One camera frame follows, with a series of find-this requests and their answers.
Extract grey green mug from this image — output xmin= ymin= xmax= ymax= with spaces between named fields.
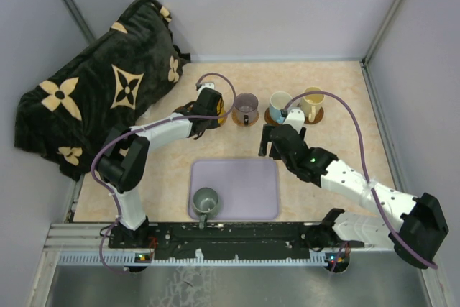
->
xmin=192 ymin=188 xmax=221 ymax=230

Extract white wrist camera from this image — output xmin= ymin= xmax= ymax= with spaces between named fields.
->
xmin=283 ymin=107 xmax=305 ymax=133
xmin=197 ymin=82 xmax=215 ymax=93

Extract light blue mug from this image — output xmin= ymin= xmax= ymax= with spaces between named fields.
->
xmin=269 ymin=91 xmax=292 ymax=124

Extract purple mug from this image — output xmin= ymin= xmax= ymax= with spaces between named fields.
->
xmin=234 ymin=93 xmax=259 ymax=122

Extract woven rattan coaster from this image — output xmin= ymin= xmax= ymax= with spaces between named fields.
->
xmin=231 ymin=110 xmax=259 ymax=127

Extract black floral plush blanket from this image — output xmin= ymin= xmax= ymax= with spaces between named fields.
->
xmin=14 ymin=0 xmax=190 ymax=180

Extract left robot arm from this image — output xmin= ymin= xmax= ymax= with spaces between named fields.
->
xmin=91 ymin=86 xmax=225 ymax=247

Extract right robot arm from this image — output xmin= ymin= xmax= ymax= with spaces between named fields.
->
xmin=259 ymin=124 xmax=449 ymax=269

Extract brown wooden coaster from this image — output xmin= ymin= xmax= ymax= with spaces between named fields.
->
xmin=264 ymin=108 xmax=288 ymax=127
xmin=301 ymin=106 xmax=324 ymax=124

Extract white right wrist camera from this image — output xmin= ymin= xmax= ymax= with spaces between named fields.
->
xmin=283 ymin=107 xmax=305 ymax=133

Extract cream yellow mug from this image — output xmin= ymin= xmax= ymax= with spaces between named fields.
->
xmin=300 ymin=93 xmax=325 ymax=108

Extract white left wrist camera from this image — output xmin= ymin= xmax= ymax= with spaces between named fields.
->
xmin=197 ymin=82 xmax=215 ymax=93

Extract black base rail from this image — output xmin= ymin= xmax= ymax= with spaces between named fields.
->
xmin=109 ymin=209 xmax=344 ymax=265

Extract lavender plastic tray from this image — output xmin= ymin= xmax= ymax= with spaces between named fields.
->
xmin=188 ymin=158 xmax=280 ymax=221

